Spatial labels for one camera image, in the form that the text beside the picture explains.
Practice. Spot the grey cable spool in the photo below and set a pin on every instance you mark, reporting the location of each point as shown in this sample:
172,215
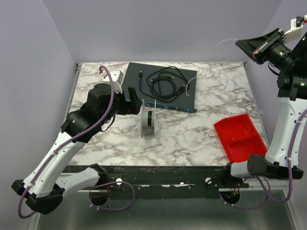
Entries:
148,120

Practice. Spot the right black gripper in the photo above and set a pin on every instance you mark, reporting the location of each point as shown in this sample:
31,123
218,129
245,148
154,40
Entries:
264,48

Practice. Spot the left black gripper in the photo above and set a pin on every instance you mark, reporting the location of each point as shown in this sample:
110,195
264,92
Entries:
127,101

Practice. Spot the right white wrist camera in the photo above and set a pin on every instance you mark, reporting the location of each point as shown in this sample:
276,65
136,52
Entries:
296,26

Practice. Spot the aluminium frame rail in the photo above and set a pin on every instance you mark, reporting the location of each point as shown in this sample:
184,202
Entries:
76,77

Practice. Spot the red plastic tray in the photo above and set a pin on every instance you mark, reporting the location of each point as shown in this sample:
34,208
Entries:
239,138

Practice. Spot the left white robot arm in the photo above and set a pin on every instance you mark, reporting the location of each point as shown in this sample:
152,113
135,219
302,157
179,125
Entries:
43,190

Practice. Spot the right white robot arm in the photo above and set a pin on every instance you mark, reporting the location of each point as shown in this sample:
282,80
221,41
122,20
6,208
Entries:
281,160

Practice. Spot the dark network switch box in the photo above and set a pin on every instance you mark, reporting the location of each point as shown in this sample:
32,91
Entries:
172,87

